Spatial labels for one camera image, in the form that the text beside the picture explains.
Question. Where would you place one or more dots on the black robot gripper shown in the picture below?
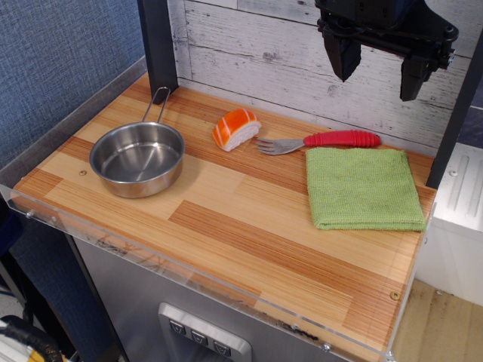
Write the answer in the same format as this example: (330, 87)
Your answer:
(398, 27)

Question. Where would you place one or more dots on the green towel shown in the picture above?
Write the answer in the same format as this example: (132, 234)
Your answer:
(362, 189)

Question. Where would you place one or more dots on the toy salmon sushi piece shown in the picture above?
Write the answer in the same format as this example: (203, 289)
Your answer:
(235, 128)

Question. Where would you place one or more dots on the white ribbed side unit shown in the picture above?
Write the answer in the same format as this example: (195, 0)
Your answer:
(451, 256)

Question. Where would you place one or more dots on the small steel saucepan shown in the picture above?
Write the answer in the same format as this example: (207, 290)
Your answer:
(139, 159)

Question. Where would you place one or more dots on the clear acrylic table guard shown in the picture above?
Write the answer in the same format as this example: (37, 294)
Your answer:
(255, 248)

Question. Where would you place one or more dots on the silver button control panel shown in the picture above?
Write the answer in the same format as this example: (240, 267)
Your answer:
(207, 335)

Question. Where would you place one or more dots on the stainless steel cabinet front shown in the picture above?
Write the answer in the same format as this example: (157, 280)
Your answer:
(131, 293)

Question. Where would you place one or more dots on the red handled metal fork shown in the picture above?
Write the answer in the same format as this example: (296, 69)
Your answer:
(353, 138)

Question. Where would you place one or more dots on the right black frame post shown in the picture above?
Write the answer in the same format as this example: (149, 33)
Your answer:
(458, 116)

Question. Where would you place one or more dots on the black frame post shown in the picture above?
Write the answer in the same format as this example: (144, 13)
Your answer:
(458, 116)
(158, 44)

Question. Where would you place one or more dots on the left black frame post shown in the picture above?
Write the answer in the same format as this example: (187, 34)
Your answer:
(158, 44)

